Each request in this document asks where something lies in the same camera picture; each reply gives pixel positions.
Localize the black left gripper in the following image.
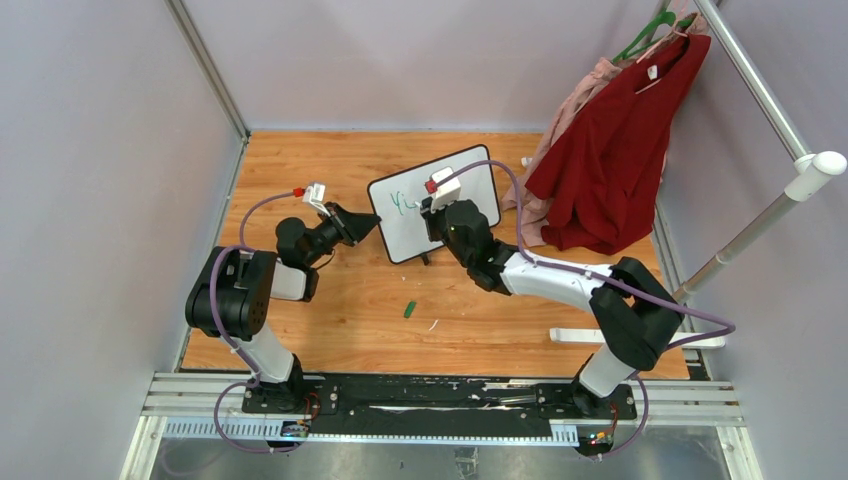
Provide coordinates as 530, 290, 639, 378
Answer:
303, 203, 381, 268

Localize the white whiteboard black frame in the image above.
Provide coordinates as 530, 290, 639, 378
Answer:
367, 144, 503, 266

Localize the green marker cap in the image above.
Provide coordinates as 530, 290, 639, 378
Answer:
404, 301, 417, 319

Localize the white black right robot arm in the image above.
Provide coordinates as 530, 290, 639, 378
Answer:
421, 199, 683, 418

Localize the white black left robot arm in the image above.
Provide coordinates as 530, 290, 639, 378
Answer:
184, 202, 381, 413

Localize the red shirt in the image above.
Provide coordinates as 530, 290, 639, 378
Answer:
525, 31, 712, 257

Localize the pink garment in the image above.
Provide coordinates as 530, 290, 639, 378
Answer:
500, 13, 710, 248

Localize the green clothes hanger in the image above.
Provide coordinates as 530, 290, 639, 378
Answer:
611, 10, 696, 64

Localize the metal clothes rack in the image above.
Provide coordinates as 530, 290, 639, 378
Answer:
549, 0, 848, 351

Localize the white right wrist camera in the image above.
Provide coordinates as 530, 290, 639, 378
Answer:
425, 167, 461, 213

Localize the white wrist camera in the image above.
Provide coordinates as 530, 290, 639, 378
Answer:
302, 182, 330, 217
425, 167, 461, 213

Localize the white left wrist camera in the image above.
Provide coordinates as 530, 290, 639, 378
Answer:
302, 182, 330, 217

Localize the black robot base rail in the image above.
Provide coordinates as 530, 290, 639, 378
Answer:
142, 370, 747, 458

